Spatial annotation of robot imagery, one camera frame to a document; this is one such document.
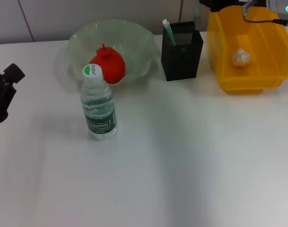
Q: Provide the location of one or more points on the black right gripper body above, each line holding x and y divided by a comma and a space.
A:
229, 4

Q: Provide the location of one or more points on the grey pen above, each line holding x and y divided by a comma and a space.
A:
197, 16

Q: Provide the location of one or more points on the clear green-label water bottle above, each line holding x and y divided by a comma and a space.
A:
101, 127

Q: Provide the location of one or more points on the green glass fruit bowl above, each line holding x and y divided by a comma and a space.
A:
139, 47

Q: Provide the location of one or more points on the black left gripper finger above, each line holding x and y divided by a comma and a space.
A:
14, 73

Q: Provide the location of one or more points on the black mesh pen holder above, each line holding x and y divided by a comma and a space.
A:
181, 66

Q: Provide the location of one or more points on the white paper ball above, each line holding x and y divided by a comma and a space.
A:
240, 57

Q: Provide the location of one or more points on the red pomegranate toy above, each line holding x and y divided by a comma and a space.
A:
113, 66

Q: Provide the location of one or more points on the green utility knife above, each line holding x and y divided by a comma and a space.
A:
168, 30

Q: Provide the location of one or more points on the yellow plastic bin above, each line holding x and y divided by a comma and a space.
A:
271, 71

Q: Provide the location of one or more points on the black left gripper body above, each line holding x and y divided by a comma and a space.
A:
0, 101

